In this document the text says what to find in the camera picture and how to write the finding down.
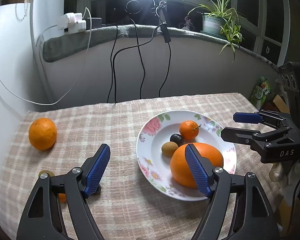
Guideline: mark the spider plant in pot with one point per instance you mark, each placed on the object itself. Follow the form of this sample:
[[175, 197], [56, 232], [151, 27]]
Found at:
[[221, 20]]

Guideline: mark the checkered beige tablecloth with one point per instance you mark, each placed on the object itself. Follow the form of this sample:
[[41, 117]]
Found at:
[[128, 207]]

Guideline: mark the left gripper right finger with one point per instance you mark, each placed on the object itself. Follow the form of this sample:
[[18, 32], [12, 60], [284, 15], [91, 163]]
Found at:
[[253, 217]]

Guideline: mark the small purple flower plant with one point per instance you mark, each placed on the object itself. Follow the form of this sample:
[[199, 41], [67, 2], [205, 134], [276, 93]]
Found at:
[[188, 24]]

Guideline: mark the black power adapter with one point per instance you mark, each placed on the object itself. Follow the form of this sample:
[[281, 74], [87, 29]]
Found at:
[[95, 23]]

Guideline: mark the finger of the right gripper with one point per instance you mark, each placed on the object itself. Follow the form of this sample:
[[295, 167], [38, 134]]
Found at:
[[243, 136], [248, 118]]

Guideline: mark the gloved right hand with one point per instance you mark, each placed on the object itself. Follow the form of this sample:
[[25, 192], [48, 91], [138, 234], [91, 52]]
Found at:
[[288, 179]]

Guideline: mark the grey windowsill cloth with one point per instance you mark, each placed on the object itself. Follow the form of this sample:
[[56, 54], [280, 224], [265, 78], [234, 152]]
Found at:
[[66, 45]]

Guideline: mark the brown kiwi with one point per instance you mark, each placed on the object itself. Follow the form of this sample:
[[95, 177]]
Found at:
[[169, 148]]

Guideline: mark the mandarin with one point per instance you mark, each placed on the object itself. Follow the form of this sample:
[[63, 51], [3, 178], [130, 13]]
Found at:
[[62, 197], [189, 130]]

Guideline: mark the ring light stand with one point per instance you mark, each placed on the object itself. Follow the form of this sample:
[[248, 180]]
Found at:
[[159, 10]]

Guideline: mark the dark plum front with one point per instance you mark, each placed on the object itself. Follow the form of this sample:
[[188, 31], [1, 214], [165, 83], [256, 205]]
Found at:
[[177, 138]]

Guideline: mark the green snack bag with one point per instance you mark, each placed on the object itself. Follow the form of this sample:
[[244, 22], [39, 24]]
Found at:
[[260, 92]]

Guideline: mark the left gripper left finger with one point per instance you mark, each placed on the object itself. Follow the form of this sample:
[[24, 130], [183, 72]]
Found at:
[[42, 215]]

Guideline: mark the green kiwi top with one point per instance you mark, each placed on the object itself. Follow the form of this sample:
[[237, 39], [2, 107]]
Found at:
[[50, 173]]

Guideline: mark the floral white plate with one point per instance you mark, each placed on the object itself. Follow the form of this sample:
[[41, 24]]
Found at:
[[156, 167]]

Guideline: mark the white refrigerator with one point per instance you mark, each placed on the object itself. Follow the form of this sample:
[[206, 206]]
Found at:
[[19, 83]]

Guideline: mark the white power strip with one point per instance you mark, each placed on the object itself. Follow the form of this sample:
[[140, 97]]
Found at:
[[73, 22]]

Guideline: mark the dark plum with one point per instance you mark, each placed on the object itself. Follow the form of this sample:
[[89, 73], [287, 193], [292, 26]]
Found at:
[[177, 138], [98, 190]]

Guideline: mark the large orange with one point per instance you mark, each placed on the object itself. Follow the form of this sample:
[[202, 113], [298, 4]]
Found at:
[[42, 134], [179, 168]]

